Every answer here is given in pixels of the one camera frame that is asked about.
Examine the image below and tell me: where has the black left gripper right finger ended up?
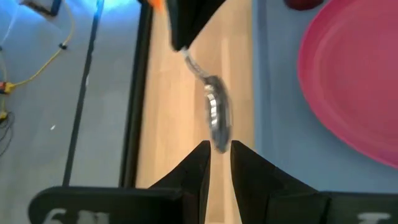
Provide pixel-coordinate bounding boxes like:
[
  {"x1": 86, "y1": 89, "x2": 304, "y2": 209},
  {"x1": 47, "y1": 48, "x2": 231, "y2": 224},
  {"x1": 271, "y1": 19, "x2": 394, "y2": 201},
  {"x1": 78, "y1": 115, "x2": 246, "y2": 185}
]
[{"x1": 229, "y1": 139, "x2": 398, "y2": 224}]

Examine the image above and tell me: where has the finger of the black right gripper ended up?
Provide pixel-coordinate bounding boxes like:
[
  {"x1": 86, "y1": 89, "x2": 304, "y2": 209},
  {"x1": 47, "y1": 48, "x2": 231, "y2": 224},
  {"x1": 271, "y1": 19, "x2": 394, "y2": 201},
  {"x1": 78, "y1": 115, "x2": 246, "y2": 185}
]
[{"x1": 166, "y1": 0, "x2": 226, "y2": 52}]

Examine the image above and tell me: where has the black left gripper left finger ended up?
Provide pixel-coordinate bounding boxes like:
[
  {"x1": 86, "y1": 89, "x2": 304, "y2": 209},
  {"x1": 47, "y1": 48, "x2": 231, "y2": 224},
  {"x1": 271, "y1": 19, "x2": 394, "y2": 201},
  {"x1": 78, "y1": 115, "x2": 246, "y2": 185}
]
[{"x1": 28, "y1": 139, "x2": 212, "y2": 224}]

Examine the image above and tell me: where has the metal spoon orange handle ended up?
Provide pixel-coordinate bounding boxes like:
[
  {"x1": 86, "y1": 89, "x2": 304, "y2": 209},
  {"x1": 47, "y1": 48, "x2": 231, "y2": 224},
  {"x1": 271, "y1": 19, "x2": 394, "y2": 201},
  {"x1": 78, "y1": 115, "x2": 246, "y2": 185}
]
[{"x1": 146, "y1": 0, "x2": 234, "y2": 155}]

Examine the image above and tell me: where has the blue plastic tray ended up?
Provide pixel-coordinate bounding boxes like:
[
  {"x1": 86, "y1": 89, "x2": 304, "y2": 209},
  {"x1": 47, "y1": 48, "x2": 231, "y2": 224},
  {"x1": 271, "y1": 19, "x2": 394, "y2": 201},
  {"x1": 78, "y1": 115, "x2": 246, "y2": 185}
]
[{"x1": 251, "y1": 0, "x2": 398, "y2": 195}]

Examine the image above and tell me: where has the dark red faceted cup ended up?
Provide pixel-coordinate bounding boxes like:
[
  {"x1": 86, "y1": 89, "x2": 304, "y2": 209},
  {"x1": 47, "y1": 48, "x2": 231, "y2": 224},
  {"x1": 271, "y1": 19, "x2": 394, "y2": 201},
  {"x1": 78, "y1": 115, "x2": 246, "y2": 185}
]
[{"x1": 282, "y1": 0, "x2": 325, "y2": 12}]

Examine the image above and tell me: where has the pink red plate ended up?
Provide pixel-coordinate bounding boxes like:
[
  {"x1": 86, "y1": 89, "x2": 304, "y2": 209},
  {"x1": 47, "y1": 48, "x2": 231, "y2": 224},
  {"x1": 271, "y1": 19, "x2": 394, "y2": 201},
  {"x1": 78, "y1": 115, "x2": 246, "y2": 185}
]
[{"x1": 297, "y1": 0, "x2": 398, "y2": 170}]

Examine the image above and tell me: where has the black aluminium table frame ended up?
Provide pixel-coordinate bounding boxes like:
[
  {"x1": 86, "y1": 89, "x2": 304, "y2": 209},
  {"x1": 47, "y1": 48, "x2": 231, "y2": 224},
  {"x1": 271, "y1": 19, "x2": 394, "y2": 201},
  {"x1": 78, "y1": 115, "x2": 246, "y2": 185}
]
[{"x1": 119, "y1": 0, "x2": 154, "y2": 189}]

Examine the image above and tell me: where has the yellow extension cable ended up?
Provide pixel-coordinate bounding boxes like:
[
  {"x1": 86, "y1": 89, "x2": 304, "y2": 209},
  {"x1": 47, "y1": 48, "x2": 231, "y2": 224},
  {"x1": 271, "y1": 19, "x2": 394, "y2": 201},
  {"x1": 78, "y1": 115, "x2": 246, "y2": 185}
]
[{"x1": 12, "y1": 0, "x2": 77, "y2": 90}]

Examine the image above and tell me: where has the white panel dark frame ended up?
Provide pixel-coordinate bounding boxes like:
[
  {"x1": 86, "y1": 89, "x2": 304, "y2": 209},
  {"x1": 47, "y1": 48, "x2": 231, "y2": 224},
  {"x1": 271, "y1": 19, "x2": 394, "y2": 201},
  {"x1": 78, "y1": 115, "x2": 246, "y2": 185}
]
[{"x1": 18, "y1": 0, "x2": 62, "y2": 17}]

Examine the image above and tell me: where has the black floor cable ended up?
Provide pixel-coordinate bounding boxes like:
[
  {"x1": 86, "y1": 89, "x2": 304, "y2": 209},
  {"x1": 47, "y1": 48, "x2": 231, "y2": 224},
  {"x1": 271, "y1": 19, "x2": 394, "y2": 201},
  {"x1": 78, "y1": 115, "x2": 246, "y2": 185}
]
[{"x1": 0, "y1": 110, "x2": 16, "y2": 158}]

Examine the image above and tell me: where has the yellow orange cable plug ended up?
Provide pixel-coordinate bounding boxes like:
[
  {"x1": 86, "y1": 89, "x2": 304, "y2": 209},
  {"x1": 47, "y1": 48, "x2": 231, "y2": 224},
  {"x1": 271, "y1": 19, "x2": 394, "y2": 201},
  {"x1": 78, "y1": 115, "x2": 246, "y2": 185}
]
[{"x1": 0, "y1": 80, "x2": 17, "y2": 96}]

